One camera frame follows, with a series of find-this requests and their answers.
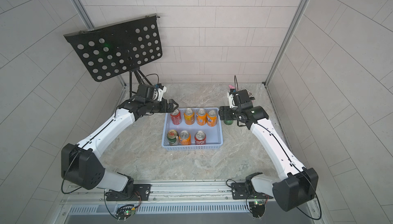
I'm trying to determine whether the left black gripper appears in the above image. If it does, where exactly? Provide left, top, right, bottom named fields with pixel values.
left=145, top=98, right=180, bottom=113

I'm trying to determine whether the green Sprite can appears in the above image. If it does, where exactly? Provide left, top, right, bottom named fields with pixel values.
left=224, top=120, right=234, bottom=126

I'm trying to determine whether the orange Fanta can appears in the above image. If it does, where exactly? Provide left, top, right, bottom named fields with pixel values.
left=207, top=109, right=218, bottom=127

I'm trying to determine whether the orange soda can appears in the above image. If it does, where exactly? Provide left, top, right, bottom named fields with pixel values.
left=184, top=108, right=195, bottom=125
left=196, top=109, right=207, bottom=126

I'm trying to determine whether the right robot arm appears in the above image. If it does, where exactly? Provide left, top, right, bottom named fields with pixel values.
left=219, top=106, right=319, bottom=212

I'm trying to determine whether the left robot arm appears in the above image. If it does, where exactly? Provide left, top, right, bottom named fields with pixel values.
left=61, top=99, right=179, bottom=199

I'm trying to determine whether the lavender perforated plastic basket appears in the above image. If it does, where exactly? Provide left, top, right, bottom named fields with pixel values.
left=161, top=108, right=224, bottom=151

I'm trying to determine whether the red cola can back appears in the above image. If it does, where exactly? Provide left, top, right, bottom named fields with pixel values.
left=171, top=109, right=182, bottom=125

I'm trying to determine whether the green and red can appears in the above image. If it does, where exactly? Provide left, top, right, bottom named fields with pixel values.
left=167, top=129, right=179, bottom=146

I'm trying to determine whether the small brown card box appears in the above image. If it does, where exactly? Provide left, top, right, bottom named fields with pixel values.
left=243, top=88, right=255, bottom=99

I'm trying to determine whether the orange can front row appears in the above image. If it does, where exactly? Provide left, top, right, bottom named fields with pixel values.
left=179, top=130, right=191, bottom=146

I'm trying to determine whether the red can front row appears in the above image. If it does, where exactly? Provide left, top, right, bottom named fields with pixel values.
left=194, top=131, right=206, bottom=145

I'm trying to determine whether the black perforated music stand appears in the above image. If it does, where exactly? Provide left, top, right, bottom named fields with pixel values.
left=64, top=14, right=163, bottom=84

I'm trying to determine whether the right round circuit board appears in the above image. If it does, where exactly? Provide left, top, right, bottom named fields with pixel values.
left=248, top=201, right=266, bottom=218

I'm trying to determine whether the round circuit board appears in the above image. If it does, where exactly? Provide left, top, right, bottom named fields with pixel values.
left=115, top=205, right=137, bottom=222
left=248, top=201, right=266, bottom=218

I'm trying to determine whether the left round circuit board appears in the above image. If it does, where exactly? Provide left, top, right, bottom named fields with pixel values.
left=115, top=205, right=137, bottom=222

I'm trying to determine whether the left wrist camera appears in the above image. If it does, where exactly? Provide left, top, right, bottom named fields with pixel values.
left=135, top=84, right=167, bottom=103

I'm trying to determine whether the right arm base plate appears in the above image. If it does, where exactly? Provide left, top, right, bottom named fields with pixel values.
left=230, top=182, right=274, bottom=200

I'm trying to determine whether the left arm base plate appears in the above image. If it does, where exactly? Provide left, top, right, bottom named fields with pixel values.
left=105, top=184, right=151, bottom=201

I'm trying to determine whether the aluminium front rail frame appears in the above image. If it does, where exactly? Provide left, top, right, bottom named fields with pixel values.
left=47, top=180, right=320, bottom=224

